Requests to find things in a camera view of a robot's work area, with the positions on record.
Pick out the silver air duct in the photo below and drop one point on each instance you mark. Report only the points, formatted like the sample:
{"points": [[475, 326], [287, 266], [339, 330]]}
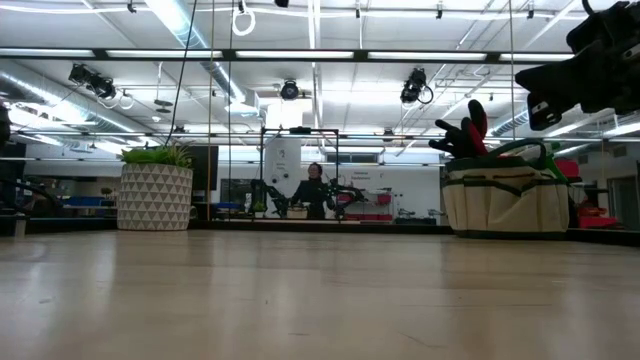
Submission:
{"points": [[172, 20]]}

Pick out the white shelf with red bins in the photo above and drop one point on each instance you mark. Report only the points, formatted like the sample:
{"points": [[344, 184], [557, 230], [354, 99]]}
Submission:
{"points": [[382, 199]]}

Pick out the red storage bin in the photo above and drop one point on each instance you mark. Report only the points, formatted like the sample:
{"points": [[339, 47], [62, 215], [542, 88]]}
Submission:
{"points": [[597, 221], [567, 168]]}

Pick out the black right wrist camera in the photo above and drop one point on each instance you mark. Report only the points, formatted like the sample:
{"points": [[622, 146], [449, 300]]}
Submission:
{"points": [[542, 117]]}

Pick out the beige canvas gardening bag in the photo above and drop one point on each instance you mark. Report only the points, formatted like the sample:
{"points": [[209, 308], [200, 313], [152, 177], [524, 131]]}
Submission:
{"points": [[500, 200]]}

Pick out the dark wall board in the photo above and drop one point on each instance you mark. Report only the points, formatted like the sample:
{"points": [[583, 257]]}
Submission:
{"points": [[240, 190]]}

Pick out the white pillar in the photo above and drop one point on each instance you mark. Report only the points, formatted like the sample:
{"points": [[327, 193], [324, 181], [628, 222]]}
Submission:
{"points": [[282, 160]]}

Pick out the person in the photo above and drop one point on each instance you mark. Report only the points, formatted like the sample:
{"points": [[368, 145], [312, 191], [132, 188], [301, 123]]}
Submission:
{"points": [[314, 197]]}

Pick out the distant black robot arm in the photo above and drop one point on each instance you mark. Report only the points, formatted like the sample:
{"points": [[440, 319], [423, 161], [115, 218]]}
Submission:
{"points": [[272, 197], [350, 192]]}

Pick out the beige bucket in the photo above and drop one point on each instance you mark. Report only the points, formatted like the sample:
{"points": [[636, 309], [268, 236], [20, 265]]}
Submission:
{"points": [[297, 213]]}

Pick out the black and red glove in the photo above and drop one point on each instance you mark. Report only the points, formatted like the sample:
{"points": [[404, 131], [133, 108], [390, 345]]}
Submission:
{"points": [[462, 142]]}

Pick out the black table frame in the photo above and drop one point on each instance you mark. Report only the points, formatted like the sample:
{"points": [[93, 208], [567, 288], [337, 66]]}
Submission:
{"points": [[380, 228]]}

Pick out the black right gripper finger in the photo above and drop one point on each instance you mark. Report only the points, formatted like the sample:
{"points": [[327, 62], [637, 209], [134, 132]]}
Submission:
{"points": [[577, 95], [555, 75]]}

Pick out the black metal frame rig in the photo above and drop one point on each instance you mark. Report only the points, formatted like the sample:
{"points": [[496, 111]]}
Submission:
{"points": [[300, 130]]}

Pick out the plant in white patterned pot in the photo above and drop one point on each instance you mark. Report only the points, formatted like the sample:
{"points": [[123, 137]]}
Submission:
{"points": [[152, 195]]}

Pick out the small distant potted plant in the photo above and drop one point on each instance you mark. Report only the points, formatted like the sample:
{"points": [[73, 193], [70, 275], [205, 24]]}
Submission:
{"points": [[259, 207]]}

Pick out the black frame beam with lights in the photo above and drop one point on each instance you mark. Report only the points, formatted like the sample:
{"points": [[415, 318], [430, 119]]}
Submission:
{"points": [[230, 55]]}

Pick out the black mounted camera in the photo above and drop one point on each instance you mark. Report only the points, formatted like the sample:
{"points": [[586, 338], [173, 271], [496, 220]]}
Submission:
{"points": [[92, 80], [414, 85], [289, 90]]}

